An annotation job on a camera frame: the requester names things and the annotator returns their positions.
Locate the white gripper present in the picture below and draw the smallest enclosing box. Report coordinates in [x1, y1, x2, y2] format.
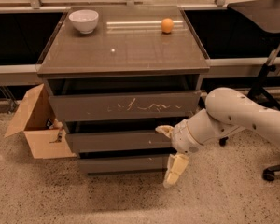
[155, 119, 202, 188]

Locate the grey bottom drawer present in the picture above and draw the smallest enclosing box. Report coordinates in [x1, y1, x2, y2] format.
[78, 147, 176, 175]

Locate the grey drawer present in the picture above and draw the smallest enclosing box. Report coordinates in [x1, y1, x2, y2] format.
[78, 147, 176, 175]
[64, 117, 191, 154]
[48, 75, 203, 123]

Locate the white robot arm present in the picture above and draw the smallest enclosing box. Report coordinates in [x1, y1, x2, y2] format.
[156, 88, 280, 188]

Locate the grey top drawer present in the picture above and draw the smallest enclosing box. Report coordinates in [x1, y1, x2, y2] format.
[48, 75, 203, 123]

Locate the grey middle drawer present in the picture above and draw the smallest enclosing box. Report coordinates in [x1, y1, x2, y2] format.
[64, 117, 191, 154]

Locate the grey drawer cabinet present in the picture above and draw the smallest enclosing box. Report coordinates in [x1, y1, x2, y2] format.
[38, 6, 209, 175]

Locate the open cardboard box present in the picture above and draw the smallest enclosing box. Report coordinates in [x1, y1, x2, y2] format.
[5, 84, 76, 159]

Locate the black office chair base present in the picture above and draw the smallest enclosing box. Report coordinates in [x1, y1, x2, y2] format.
[262, 165, 280, 182]

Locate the orange fruit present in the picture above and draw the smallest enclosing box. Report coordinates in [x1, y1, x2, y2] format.
[161, 18, 174, 34]

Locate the white ceramic bowl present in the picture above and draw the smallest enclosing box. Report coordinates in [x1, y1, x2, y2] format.
[69, 9, 99, 34]

